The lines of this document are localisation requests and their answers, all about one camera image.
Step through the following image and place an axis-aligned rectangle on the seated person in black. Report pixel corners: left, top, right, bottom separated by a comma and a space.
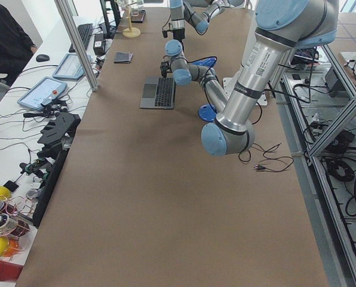
0, 4, 38, 86

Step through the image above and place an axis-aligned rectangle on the dark grey wallet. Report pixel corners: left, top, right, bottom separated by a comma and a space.
113, 51, 133, 63

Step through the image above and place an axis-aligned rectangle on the black power adapter box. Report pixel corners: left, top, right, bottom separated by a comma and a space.
93, 33, 106, 56

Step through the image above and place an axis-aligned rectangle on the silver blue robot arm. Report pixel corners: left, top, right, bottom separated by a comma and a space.
165, 1, 339, 156

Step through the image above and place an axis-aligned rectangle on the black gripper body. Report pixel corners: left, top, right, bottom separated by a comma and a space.
160, 61, 170, 75

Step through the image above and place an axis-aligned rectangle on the yellow ball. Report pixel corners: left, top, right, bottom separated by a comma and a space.
0, 186, 11, 200

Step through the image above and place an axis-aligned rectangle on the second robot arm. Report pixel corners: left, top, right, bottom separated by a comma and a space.
162, 1, 245, 42

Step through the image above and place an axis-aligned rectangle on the black plastic rack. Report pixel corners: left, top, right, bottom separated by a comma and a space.
32, 112, 81, 228

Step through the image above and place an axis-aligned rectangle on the red cup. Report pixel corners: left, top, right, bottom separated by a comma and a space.
0, 261, 23, 282

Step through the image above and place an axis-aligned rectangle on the aluminium frame post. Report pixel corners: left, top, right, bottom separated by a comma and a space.
54, 0, 99, 92

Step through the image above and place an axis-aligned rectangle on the wooden stand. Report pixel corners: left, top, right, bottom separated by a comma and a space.
122, 1, 141, 38

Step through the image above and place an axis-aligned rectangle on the grey laptop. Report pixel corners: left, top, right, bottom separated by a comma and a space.
139, 77, 176, 109

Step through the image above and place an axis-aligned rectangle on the blue desk lamp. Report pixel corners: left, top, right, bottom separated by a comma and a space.
191, 56, 227, 123

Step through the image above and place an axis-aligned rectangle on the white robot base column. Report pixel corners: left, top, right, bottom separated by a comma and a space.
222, 15, 257, 97

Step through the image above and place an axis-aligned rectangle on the copper wire basket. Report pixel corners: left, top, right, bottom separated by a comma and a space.
0, 200, 35, 261

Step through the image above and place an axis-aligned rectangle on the black computer mouse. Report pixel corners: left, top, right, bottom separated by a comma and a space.
35, 54, 50, 62

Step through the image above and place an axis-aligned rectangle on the black keyboard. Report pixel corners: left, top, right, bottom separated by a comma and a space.
77, 23, 93, 49

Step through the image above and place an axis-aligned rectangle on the blue teach pendant tablet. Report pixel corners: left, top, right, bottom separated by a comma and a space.
17, 77, 67, 110

